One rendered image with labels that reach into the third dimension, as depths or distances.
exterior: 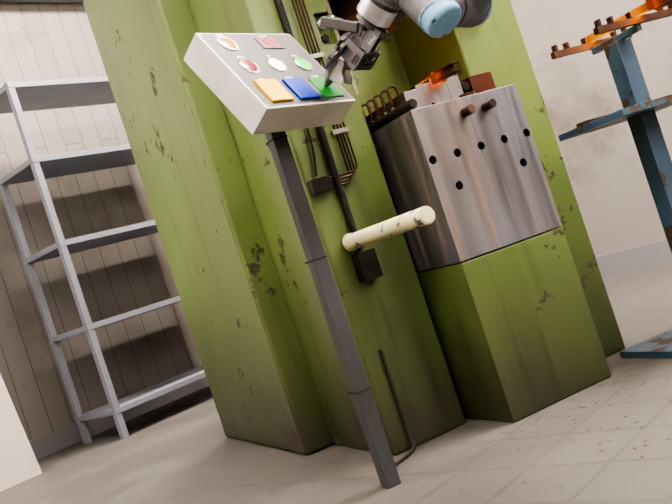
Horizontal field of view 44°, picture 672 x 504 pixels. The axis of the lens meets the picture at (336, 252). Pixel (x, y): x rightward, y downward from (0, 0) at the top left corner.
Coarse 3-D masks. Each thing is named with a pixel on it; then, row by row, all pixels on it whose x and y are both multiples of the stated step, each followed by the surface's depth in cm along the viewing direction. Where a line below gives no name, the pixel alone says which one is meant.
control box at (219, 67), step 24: (192, 48) 196; (216, 48) 194; (240, 48) 200; (264, 48) 206; (288, 48) 213; (216, 72) 193; (240, 72) 191; (264, 72) 197; (288, 72) 203; (312, 72) 210; (240, 96) 190; (264, 96) 189; (240, 120) 191; (264, 120) 188; (288, 120) 196; (312, 120) 204; (336, 120) 212
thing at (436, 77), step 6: (456, 60) 232; (444, 66) 233; (450, 66) 233; (456, 66) 231; (432, 72) 239; (438, 72) 238; (444, 72) 236; (450, 72) 232; (456, 72) 233; (432, 78) 238; (438, 78) 239; (444, 78) 237; (432, 84) 239
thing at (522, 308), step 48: (528, 240) 239; (432, 288) 245; (480, 288) 230; (528, 288) 236; (576, 288) 243; (480, 336) 230; (528, 336) 234; (576, 336) 241; (480, 384) 237; (528, 384) 232; (576, 384) 239
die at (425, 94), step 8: (448, 80) 242; (456, 80) 243; (416, 88) 237; (424, 88) 239; (432, 88) 240; (440, 88) 241; (448, 88) 242; (456, 88) 243; (400, 96) 237; (408, 96) 236; (416, 96) 237; (424, 96) 238; (432, 96) 239; (440, 96) 240; (448, 96) 242; (456, 96) 243; (400, 104) 238; (424, 104) 238; (368, 120) 257
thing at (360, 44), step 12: (360, 24) 196; (372, 24) 193; (348, 36) 197; (360, 36) 197; (372, 36) 194; (384, 36) 195; (348, 48) 198; (360, 48) 196; (372, 48) 197; (348, 60) 199; (360, 60) 196; (372, 60) 199
